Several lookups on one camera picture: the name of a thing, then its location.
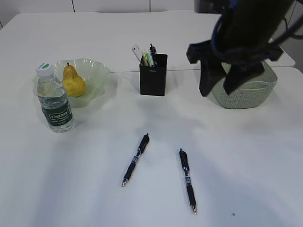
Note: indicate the black pen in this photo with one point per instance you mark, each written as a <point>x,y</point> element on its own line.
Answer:
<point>189,187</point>
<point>153,54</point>
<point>141,148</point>

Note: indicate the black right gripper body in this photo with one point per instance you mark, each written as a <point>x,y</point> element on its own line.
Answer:
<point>212,56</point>

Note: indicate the clear water bottle green label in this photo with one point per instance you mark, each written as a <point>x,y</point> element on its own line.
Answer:
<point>53,99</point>

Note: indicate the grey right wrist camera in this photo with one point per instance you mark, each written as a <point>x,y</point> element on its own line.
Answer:
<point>206,6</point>

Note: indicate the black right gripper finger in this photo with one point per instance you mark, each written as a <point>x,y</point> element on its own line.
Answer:
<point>211,73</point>
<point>238,76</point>

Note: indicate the green woven plastic basket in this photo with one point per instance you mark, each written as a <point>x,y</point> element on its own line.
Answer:
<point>244,99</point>

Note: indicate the black square pen holder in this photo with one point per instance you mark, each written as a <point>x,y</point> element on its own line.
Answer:
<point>153,79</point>

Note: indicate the blue grey right robot arm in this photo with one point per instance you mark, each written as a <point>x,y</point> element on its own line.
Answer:
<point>240,42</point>

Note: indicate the black pen on ruler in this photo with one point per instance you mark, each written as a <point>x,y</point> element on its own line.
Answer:
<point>141,148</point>

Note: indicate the yellow utility knife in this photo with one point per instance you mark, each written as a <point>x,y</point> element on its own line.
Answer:
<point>144,60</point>

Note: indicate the green wavy glass plate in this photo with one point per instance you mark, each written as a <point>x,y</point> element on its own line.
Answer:
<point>94,74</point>

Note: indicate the teal utility knife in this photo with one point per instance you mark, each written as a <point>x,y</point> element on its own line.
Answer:
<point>149,58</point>

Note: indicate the clear plastic ruler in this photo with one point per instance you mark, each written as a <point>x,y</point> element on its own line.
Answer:
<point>138,53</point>

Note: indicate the yellow pear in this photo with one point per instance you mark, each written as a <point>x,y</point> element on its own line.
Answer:
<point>73,82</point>

